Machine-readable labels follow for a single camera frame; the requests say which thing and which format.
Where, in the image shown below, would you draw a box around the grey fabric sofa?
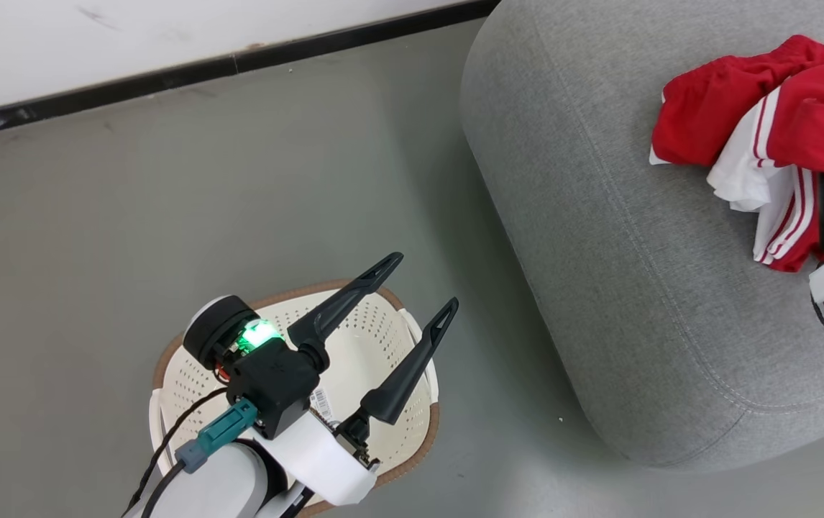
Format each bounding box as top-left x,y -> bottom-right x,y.
459,0 -> 824,472

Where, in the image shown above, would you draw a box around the red shorts with white trim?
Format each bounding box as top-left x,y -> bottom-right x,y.
649,35 -> 824,168

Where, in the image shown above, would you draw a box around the thin twisted black cable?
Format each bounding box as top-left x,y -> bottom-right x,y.
124,388 -> 229,518

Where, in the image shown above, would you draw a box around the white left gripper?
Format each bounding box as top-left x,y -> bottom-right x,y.
182,251 -> 459,506

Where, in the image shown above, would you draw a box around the black baseboard strip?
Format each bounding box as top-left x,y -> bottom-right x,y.
0,0 -> 503,141

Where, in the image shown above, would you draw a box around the teal and grey cable connector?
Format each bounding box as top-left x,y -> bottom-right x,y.
175,399 -> 258,473

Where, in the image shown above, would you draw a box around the red and white striped jacket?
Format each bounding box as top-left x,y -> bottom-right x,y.
707,58 -> 824,273

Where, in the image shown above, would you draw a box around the thick black camera cable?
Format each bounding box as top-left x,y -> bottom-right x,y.
140,460 -> 186,518

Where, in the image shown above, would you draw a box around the cream perforated laundry basket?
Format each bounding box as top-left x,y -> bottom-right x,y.
150,279 -> 441,517

